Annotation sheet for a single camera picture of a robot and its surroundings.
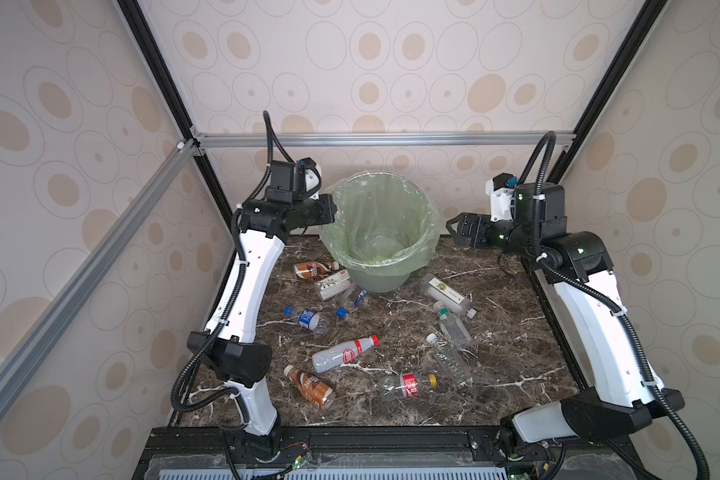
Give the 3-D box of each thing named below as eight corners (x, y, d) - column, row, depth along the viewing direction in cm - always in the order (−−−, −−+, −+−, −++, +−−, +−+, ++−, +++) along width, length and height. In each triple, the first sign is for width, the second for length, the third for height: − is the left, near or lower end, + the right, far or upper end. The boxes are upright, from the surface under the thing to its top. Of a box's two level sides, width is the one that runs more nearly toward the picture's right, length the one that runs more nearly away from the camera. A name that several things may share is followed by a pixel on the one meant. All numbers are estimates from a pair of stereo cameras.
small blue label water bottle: (283, 326, 97) (280, 318, 93) (290, 313, 100) (286, 304, 96) (326, 336, 95) (324, 327, 91) (330, 321, 98) (329, 313, 94)
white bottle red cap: (316, 376, 87) (313, 370, 83) (312, 363, 89) (309, 356, 85) (380, 351, 92) (381, 344, 87) (375, 339, 94) (375, 331, 90)
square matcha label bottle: (416, 289, 106) (418, 280, 102) (424, 281, 109) (427, 272, 104) (467, 325, 97) (472, 316, 93) (475, 316, 100) (480, 307, 95)
